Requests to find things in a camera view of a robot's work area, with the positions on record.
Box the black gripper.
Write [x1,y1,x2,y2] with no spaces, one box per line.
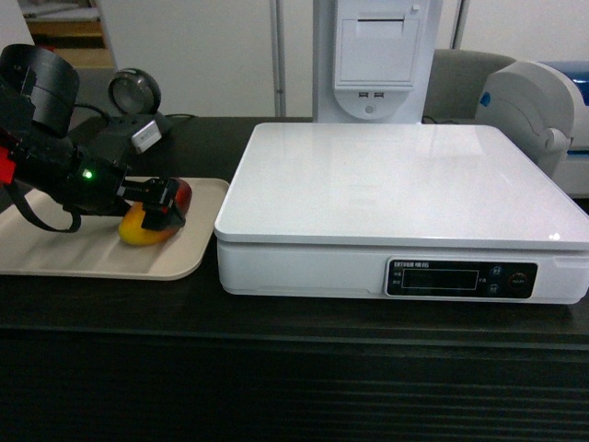
[27,137,186,230]

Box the dark red yellow mango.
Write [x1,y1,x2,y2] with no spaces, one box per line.
[119,178,192,246]

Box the black checkout counter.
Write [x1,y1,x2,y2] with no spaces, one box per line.
[0,116,589,442]

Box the white checkout scale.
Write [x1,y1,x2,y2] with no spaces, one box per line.
[214,123,588,304]

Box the beige plastic tray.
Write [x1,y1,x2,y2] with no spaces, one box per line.
[1,178,229,281]

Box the black round barcode scanner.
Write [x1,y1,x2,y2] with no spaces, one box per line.
[108,68,172,135]

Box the white receipt printer stand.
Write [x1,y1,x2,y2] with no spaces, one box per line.
[313,0,443,123]

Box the grey chair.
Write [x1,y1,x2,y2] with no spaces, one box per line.
[422,49,515,122]

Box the white label printer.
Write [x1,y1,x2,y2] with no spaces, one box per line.
[475,61,588,199]

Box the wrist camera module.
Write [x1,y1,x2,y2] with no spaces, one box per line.
[95,115,163,162]

